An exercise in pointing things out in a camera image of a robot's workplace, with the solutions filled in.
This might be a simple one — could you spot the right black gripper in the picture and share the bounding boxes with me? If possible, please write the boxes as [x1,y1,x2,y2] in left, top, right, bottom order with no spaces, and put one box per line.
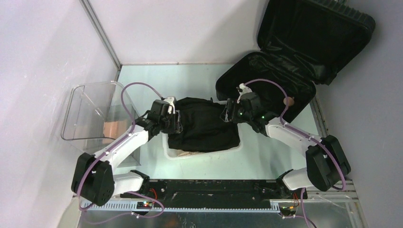
[221,98,253,124]

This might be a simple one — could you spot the white perforated plastic basket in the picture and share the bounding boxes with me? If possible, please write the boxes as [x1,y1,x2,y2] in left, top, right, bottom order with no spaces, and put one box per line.
[161,100,243,161]

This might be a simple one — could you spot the beige cloth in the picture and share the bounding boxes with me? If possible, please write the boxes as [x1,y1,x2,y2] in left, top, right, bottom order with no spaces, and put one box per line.
[177,151,203,157]

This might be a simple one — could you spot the round wooden brush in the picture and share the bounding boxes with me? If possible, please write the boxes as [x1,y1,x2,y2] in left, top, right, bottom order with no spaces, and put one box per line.
[283,97,295,107]

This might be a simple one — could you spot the clear acrylic bin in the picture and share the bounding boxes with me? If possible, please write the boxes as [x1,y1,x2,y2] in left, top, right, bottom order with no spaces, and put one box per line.
[61,81,139,154]

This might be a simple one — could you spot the black ribbed hard-shell suitcase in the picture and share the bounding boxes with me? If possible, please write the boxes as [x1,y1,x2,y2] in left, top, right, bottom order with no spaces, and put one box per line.
[215,0,376,122]

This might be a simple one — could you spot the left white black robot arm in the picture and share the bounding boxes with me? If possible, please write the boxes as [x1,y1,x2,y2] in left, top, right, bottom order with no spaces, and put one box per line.
[71,96,182,206]

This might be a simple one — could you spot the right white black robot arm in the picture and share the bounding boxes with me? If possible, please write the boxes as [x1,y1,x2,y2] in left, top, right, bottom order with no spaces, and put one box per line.
[221,92,351,199]

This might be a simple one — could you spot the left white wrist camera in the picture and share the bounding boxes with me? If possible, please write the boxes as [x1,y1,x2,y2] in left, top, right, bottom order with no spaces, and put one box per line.
[163,96,176,114]

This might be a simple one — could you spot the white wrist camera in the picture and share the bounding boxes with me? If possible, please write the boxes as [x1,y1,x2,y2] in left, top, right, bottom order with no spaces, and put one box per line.
[163,96,176,114]
[236,83,252,104]

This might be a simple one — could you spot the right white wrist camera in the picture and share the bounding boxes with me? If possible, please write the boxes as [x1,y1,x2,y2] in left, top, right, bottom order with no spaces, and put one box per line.
[236,83,252,104]

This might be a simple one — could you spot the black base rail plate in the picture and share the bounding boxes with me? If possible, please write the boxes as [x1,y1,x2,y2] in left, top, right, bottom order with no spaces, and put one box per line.
[138,179,307,209]

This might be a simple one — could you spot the aluminium frame rail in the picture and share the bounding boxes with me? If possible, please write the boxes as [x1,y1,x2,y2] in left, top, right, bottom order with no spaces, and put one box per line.
[80,179,358,212]

